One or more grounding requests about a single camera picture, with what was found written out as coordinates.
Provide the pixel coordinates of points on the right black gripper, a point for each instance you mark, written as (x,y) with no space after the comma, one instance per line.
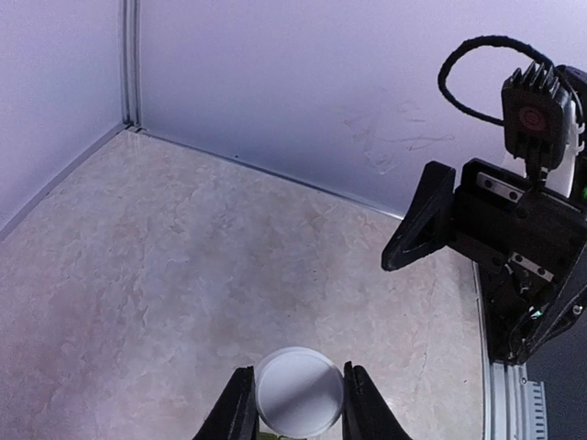
(529,243)

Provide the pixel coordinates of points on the aluminium front rail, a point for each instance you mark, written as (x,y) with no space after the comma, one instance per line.
(514,407)

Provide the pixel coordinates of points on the white pill bottle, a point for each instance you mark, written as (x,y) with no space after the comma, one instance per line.
(299,392)

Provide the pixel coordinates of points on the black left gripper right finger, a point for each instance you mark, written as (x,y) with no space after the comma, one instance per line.
(366,414)

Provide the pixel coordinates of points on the right aluminium frame post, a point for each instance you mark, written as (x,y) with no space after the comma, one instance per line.
(130,63)

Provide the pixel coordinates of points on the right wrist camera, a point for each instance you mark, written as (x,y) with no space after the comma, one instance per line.
(542,131)

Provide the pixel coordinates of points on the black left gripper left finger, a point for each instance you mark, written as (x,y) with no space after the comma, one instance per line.
(233,415)

